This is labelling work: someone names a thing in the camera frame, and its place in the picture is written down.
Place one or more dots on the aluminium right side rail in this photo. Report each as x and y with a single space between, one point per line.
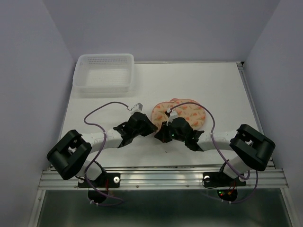
254 111

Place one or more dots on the aluminium rail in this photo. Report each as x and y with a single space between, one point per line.
160 179
254 111

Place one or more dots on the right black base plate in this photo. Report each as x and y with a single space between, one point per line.
219 179

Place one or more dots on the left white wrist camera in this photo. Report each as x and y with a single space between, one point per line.
136 108

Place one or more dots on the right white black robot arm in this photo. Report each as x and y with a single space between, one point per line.
237 141

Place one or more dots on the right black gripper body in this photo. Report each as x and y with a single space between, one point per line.
168 134

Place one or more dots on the aluminium front rail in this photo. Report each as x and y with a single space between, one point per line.
160 179

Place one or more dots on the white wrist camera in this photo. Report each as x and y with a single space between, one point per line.
171 114
136 108

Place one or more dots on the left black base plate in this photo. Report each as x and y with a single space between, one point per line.
104 178

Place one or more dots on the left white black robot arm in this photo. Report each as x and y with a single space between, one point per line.
69 155

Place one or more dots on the floral orange laundry bag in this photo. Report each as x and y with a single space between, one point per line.
193 114

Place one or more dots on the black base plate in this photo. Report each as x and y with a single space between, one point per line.
104 178
219 179

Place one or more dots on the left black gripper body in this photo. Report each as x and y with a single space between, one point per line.
145 129

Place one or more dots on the white perforated plastic basket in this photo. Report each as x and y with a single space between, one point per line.
104 75

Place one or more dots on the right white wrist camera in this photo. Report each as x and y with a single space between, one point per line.
171 114

